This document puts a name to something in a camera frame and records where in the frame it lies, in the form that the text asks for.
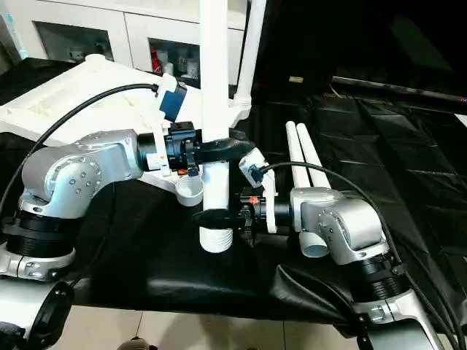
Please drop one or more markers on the white plastic table leg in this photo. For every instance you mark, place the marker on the white plastic table leg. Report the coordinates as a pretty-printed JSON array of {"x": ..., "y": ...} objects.
[
  {"x": 313, "y": 156},
  {"x": 215, "y": 73},
  {"x": 303, "y": 156},
  {"x": 251, "y": 47}
]

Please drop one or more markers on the white plastic table top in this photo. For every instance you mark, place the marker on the white plastic table top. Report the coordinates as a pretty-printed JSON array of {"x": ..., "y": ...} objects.
[{"x": 91, "y": 98}]

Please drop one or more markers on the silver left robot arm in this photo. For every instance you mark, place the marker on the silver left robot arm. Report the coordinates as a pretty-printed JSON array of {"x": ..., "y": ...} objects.
[{"x": 73, "y": 171}]

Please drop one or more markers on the black table mat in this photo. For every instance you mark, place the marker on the black table mat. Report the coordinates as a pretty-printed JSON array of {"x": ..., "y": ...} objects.
[{"x": 182, "y": 284}]

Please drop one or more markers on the black case with yellow label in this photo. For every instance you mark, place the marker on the black case with yellow label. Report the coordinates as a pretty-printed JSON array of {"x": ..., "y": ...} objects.
[{"x": 292, "y": 40}]

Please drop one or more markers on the white sideboard cabinet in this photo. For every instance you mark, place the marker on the white sideboard cabinet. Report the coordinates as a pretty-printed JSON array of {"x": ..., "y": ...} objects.
[{"x": 120, "y": 29}]

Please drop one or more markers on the grey metal bar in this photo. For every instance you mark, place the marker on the grey metal bar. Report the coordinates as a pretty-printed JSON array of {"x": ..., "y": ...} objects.
[{"x": 401, "y": 89}]

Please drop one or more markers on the blue plastic packaging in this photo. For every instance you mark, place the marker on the blue plastic packaging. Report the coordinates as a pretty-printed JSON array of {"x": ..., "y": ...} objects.
[{"x": 12, "y": 36}]

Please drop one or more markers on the white flat board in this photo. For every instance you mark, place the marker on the white flat board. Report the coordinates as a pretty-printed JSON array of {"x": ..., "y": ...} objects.
[{"x": 462, "y": 119}]

